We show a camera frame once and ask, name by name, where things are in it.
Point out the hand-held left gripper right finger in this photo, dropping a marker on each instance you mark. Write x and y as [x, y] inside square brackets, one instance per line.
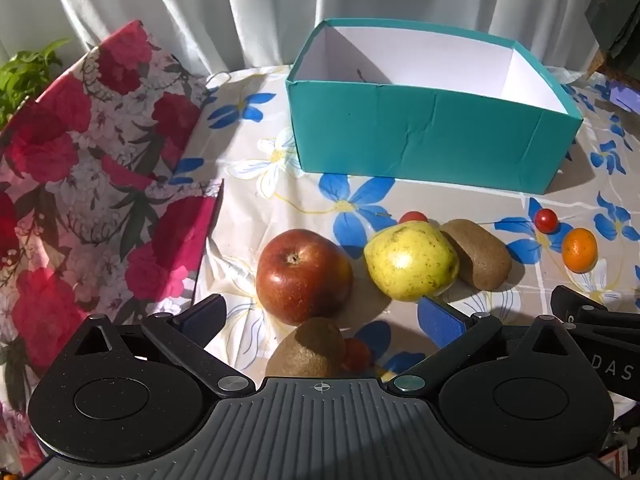
[440, 322]

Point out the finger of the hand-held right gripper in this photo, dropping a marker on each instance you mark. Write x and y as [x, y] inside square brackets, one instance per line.
[567, 300]

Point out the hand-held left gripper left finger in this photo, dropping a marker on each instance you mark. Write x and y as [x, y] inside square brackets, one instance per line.
[206, 316]

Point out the yellow-green apple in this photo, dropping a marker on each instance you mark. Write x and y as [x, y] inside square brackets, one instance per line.
[410, 265]

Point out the brown kiwi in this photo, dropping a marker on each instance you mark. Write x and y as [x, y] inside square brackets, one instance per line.
[482, 260]
[305, 350]

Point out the red cherry tomato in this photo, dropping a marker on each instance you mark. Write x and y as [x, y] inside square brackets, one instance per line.
[357, 355]
[546, 220]
[412, 217]

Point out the large dark red apple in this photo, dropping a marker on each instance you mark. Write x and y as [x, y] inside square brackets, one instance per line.
[300, 280]

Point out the teal cardboard box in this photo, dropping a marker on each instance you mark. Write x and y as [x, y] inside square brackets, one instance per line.
[425, 135]

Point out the orange tangerine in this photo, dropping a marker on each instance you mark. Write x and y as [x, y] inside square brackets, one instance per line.
[580, 250]

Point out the blue flower tablecloth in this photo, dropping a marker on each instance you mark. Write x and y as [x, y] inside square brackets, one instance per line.
[250, 200]

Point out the red floral cloth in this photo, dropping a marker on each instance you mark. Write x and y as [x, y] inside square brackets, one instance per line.
[75, 185]

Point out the purple box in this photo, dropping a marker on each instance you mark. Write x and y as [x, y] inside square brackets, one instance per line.
[625, 97]

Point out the brown patterned bag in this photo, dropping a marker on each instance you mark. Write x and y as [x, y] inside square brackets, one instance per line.
[598, 62]

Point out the dark green bag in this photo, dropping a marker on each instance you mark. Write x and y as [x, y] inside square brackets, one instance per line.
[617, 5]

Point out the green leafy plant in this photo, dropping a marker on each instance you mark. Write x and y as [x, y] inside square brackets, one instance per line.
[30, 67]

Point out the white curtain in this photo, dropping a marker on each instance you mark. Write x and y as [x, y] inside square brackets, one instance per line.
[250, 0]

